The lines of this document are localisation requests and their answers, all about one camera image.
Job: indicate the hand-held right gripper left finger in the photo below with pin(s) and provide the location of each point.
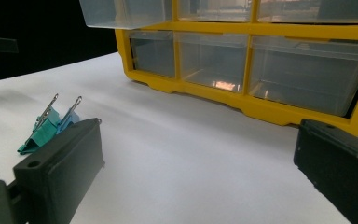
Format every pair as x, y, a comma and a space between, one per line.
62, 168

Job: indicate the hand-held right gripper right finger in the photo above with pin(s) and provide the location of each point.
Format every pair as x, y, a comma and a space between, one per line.
341, 161

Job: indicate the green binder clip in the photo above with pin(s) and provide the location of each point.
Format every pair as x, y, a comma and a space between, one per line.
45, 130

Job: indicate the blue binder clip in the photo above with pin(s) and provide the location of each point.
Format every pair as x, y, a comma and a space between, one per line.
70, 118

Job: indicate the clear plastic drawer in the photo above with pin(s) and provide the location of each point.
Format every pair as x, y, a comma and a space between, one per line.
317, 11
307, 74
214, 11
154, 53
213, 60
127, 12

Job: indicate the dark object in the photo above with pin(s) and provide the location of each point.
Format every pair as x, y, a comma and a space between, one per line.
0, 46

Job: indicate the yellow drawer organizer frame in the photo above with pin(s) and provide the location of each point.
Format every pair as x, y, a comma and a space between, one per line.
261, 29

